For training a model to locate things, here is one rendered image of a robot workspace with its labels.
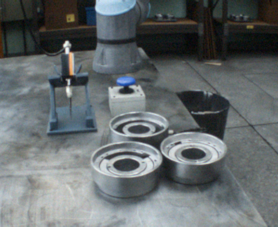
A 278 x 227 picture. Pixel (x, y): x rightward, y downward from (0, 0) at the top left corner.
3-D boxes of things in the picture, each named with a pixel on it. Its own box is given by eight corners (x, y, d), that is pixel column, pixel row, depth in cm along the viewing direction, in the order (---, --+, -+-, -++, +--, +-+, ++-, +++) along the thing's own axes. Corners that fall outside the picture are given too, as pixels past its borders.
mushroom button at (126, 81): (137, 102, 78) (136, 80, 76) (118, 104, 78) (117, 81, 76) (134, 96, 82) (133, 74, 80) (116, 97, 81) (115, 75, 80)
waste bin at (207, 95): (230, 183, 191) (239, 111, 174) (171, 192, 187) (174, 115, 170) (211, 153, 222) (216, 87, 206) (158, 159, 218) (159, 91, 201)
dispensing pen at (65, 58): (63, 118, 70) (59, 38, 73) (64, 122, 74) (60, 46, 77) (74, 117, 70) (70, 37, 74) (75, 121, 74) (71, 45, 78)
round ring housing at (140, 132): (111, 160, 61) (110, 138, 60) (108, 132, 71) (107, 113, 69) (173, 155, 62) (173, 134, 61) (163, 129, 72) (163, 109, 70)
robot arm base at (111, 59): (91, 62, 119) (90, 33, 115) (138, 59, 121) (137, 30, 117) (93, 75, 105) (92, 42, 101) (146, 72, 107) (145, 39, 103)
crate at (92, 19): (130, 19, 434) (130, 2, 426) (133, 24, 399) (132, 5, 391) (87, 21, 430) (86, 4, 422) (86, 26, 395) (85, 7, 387)
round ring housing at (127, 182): (125, 209, 49) (124, 185, 47) (79, 180, 56) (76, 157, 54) (175, 180, 55) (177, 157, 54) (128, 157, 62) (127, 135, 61)
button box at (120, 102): (145, 115, 78) (145, 94, 76) (112, 118, 77) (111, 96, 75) (139, 102, 86) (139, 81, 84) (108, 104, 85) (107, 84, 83)
